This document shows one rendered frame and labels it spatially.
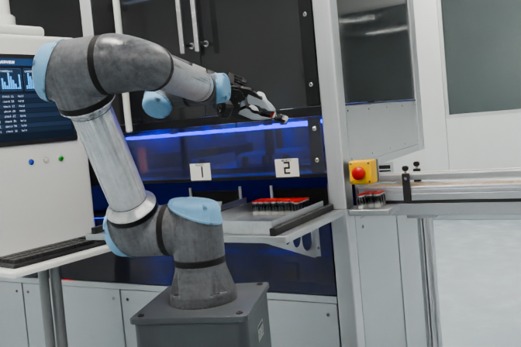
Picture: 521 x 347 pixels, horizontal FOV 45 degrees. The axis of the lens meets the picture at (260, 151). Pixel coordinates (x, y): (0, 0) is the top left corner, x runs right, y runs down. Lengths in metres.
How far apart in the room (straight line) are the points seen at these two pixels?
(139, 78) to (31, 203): 1.17
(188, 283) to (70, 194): 1.07
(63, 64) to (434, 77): 5.60
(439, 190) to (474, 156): 4.56
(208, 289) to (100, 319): 1.31
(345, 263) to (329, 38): 0.71
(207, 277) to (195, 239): 0.09
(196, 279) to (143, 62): 0.49
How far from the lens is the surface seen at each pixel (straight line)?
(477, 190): 1.99
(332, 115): 1.98
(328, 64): 1.98
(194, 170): 2.24
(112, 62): 1.20
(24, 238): 2.30
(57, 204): 2.37
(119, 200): 1.40
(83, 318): 2.74
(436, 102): 6.60
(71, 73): 1.24
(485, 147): 6.53
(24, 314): 2.99
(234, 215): 2.00
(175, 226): 1.40
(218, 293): 1.42
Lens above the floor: 1.19
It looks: 3 degrees down
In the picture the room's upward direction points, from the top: 5 degrees counter-clockwise
